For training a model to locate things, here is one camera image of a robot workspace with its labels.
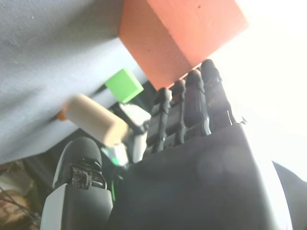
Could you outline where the wooden mallet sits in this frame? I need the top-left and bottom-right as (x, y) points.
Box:
(62, 93), (130, 147)

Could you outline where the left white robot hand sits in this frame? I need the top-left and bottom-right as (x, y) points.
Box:
(42, 59), (293, 230)

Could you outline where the large orange block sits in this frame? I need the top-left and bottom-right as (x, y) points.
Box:
(118, 0), (250, 91)

